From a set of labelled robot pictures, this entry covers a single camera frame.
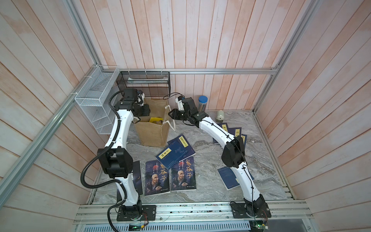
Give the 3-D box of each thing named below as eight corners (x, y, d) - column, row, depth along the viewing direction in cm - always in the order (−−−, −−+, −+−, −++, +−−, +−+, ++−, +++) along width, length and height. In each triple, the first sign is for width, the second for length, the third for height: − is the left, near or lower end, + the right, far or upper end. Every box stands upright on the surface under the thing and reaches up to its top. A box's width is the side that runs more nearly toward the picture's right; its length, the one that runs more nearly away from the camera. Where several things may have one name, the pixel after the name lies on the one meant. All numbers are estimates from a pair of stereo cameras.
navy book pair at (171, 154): (156, 158, 95) (156, 156, 93) (175, 142, 103) (175, 140, 101) (168, 170, 90) (168, 168, 88) (187, 152, 98) (187, 150, 96)
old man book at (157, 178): (141, 195, 81) (140, 194, 79) (146, 161, 93) (146, 160, 92) (170, 195, 81) (169, 194, 79) (171, 162, 93) (171, 160, 92)
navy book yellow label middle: (229, 138, 106) (231, 134, 101) (228, 131, 110) (229, 126, 106) (241, 138, 106) (243, 134, 102) (238, 131, 110) (241, 127, 106)
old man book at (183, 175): (170, 191, 82) (170, 190, 80) (172, 158, 95) (171, 156, 93) (196, 191, 82) (196, 190, 80) (194, 158, 95) (194, 156, 93)
